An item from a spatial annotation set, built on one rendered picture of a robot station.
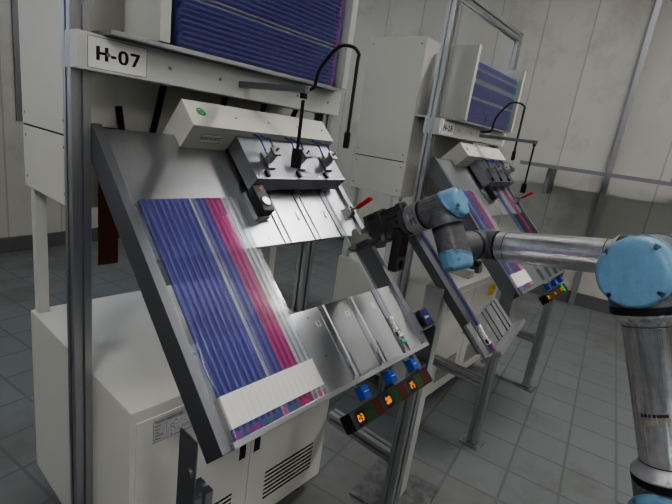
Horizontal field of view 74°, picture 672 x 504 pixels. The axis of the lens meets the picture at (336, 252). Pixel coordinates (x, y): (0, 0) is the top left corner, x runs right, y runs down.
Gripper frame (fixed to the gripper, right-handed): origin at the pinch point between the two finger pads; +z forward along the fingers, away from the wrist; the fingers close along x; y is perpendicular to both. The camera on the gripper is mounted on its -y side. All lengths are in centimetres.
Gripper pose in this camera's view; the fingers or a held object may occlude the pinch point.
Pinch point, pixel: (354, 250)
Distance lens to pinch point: 128.2
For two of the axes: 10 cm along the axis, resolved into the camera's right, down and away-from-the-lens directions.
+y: -2.8, -9.5, 1.0
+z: -7.1, 2.8, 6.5
